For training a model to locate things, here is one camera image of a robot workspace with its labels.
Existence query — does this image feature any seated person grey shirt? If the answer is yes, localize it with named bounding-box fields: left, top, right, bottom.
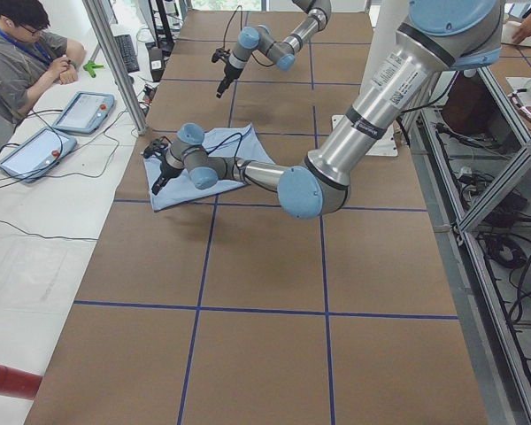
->
left=0, top=0, right=85, bottom=127

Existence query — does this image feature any green plastic clamp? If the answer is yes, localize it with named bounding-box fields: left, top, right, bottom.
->
left=83, top=60, right=104, bottom=78

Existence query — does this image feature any aluminium guard frame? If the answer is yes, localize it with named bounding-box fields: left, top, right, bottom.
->
left=405, top=58, right=531, bottom=424

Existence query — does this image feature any far blue teach pendant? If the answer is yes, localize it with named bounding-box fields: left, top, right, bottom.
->
left=51, top=91, right=115, bottom=135

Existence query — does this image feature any near blue teach pendant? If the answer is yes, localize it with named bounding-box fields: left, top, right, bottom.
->
left=0, top=127, right=77, bottom=183

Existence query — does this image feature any black camera cable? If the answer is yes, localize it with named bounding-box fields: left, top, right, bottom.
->
left=163, top=132, right=245, bottom=167
left=219, top=4, right=245, bottom=53

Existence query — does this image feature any red cylinder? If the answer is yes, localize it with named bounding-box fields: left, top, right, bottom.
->
left=0, top=364, right=42, bottom=400

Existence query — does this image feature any black keyboard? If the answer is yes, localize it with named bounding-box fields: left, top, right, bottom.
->
left=113, top=34, right=140, bottom=73

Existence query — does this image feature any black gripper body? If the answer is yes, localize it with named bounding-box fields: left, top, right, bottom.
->
left=220, top=62, right=244, bottom=87
left=158, top=158, right=181, bottom=184

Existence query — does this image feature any light blue t-shirt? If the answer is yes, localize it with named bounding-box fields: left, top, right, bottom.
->
left=143, top=123, right=273, bottom=211

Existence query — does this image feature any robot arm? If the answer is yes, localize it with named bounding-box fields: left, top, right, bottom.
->
left=212, top=0, right=332, bottom=98
left=146, top=1, right=504, bottom=219

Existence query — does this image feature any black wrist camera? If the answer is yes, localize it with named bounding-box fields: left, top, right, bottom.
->
left=211, top=47, right=230, bottom=63
left=142, top=137, right=169, bottom=159

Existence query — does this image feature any blue teach pendant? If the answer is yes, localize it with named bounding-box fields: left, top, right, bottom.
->
left=0, top=127, right=77, bottom=183
left=51, top=91, right=115, bottom=135

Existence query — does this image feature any aluminium frame post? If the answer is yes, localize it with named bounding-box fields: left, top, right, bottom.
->
left=82, top=0, right=148, bottom=135

